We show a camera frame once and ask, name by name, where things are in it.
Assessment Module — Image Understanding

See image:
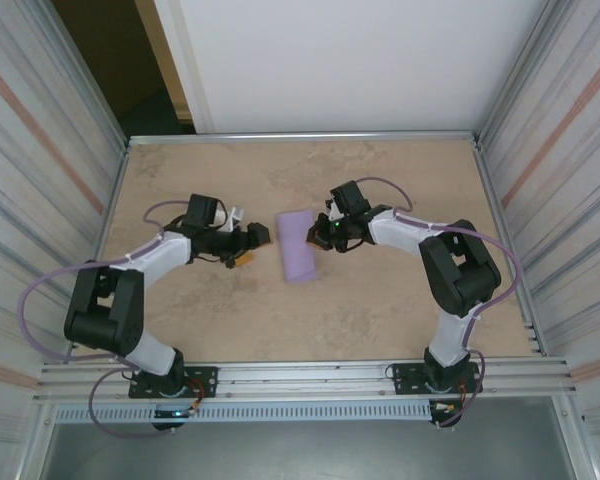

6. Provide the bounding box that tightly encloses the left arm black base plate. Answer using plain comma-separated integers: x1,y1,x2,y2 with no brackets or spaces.
128,366,219,400

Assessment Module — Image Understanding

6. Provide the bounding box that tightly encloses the purple cloth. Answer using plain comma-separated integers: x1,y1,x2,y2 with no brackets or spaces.
275,209,321,286

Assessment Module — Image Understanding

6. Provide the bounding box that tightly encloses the slotted grey cable duct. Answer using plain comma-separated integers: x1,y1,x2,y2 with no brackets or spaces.
53,402,434,425

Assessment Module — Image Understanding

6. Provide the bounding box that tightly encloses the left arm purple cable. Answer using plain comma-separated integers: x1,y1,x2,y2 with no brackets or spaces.
18,198,191,439

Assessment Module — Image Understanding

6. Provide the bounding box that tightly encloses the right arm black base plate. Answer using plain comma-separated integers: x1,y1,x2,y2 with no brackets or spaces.
390,362,481,396

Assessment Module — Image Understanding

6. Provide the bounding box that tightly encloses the white door frame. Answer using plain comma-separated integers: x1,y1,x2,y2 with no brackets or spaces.
152,0,216,135

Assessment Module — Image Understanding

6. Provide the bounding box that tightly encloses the aluminium table edge rail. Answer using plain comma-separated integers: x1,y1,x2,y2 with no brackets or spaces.
126,130,483,148

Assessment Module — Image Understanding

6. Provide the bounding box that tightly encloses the long aluminium mounting rail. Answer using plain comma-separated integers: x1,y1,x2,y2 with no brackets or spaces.
37,355,579,401

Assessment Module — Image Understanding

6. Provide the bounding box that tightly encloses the grey metal shelf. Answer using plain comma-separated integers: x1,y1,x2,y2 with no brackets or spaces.
39,397,581,480

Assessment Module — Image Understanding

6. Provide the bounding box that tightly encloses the translucent corrugated side panel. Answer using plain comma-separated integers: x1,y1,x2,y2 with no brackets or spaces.
479,0,600,480
0,0,126,480

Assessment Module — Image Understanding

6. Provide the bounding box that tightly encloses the tan wooden door edge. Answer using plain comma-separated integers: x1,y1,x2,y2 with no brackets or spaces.
133,0,194,121

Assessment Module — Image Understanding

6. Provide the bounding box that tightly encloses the aluminium frame post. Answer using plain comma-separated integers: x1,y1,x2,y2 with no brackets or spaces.
472,0,581,151
27,0,131,166

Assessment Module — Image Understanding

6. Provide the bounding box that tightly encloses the orange base wire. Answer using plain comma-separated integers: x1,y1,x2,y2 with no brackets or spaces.
432,379,474,414
188,377,206,416

